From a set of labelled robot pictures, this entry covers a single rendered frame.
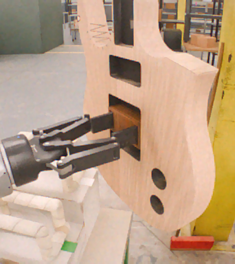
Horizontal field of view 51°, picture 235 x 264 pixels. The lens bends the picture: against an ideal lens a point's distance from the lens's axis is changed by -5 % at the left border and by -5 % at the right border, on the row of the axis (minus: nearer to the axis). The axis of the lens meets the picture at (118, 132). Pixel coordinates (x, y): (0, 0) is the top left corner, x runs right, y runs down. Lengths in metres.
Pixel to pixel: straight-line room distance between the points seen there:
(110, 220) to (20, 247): 0.30
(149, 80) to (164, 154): 0.11
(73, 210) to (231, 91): 0.99
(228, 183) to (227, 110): 0.48
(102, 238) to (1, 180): 0.49
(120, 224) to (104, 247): 0.10
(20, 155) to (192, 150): 0.23
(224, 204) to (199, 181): 1.42
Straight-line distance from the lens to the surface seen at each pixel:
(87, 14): 0.53
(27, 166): 0.38
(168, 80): 0.35
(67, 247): 0.68
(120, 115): 0.46
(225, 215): 1.87
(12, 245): 0.72
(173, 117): 0.36
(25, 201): 0.67
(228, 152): 1.55
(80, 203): 0.67
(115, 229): 0.83
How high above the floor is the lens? 1.56
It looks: 28 degrees down
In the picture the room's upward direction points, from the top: straight up
